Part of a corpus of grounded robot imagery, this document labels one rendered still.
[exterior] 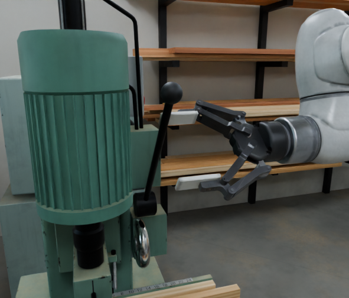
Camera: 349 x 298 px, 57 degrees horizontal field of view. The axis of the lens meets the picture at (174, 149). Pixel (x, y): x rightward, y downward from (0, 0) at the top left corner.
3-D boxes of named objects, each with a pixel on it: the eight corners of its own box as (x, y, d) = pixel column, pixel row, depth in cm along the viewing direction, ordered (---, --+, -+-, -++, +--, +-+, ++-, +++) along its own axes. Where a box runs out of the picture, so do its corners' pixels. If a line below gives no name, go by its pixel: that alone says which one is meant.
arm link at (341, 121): (288, 165, 66) (283, 102, 66) (348, 159, 71) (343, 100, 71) (326, 167, 56) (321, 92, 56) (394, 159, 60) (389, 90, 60)
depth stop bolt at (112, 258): (108, 292, 73) (107, 254, 70) (108, 286, 75) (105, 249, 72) (118, 290, 73) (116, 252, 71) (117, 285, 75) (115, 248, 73)
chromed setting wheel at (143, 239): (140, 279, 76) (138, 233, 73) (131, 252, 88) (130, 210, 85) (152, 277, 77) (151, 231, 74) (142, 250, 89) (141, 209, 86)
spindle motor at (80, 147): (31, 235, 50) (5, 26, 43) (42, 194, 67) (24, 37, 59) (140, 220, 55) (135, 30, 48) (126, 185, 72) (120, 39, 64)
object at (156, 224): (134, 259, 84) (132, 218, 81) (130, 246, 90) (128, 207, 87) (168, 253, 87) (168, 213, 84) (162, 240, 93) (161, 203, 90)
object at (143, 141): (130, 190, 81) (128, 132, 77) (125, 178, 89) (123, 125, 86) (162, 186, 83) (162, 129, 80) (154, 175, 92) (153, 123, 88)
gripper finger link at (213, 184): (226, 182, 53) (232, 198, 51) (198, 186, 51) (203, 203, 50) (229, 178, 51) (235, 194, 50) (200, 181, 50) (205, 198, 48)
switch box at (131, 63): (122, 117, 86) (119, 55, 82) (117, 112, 95) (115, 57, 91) (144, 116, 88) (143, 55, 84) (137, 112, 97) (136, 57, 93)
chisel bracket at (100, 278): (76, 320, 61) (72, 282, 59) (75, 275, 74) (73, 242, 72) (115, 312, 63) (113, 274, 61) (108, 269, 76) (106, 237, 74)
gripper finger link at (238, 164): (243, 151, 59) (250, 155, 59) (214, 190, 53) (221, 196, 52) (251, 138, 56) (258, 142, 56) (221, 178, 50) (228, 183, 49)
